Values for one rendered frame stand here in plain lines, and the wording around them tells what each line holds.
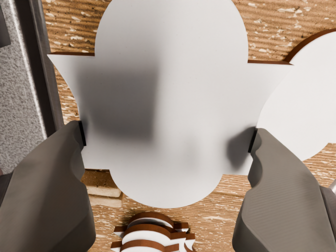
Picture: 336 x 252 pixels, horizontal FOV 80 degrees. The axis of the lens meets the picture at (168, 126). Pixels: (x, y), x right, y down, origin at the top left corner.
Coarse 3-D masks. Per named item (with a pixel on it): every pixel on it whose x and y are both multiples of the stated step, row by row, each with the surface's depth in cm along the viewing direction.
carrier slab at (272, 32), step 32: (64, 0) 16; (96, 0) 16; (256, 0) 16; (288, 0) 16; (320, 0) 16; (64, 32) 18; (96, 32) 18; (256, 32) 17; (288, 32) 17; (64, 96) 21; (320, 160) 25; (224, 192) 29
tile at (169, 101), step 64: (128, 0) 9; (192, 0) 9; (64, 64) 10; (128, 64) 10; (192, 64) 10; (256, 64) 10; (128, 128) 12; (192, 128) 12; (128, 192) 15; (192, 192) 14
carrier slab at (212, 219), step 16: (96, 208) 32; (112, 208) 32; (128, 208) 32; (144, 208) 32; (160, 208) 32; (176, 208) 31; (192, 208) 31; (208, 208) 31; (224, 208) 31; (96, 224) 35; (112, 224) 34; (192, 224) 34; (208, 224) 34; (224, 224) 33; (96, 240) 38; (112, 240) 37; (208, 240) 36; (224, 240) 36
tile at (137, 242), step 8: (136, 240) 30; (144, 240) 30; (120, 248) 31; (128, 248) 30; (136, 248) 29; (144, 248) 29; (152, 248) 29; (160, 248) 30; (168, 248) 30; (176, 248) 30
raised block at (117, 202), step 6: (90, 198) 26; (96, 198) 26; (102, 198) 26; (108, 198) 26; (114, 198) 27; (120, 198) 27; (102, 204) 27; (108, 204) 27; (114, 204) 27; (120, 204) 27
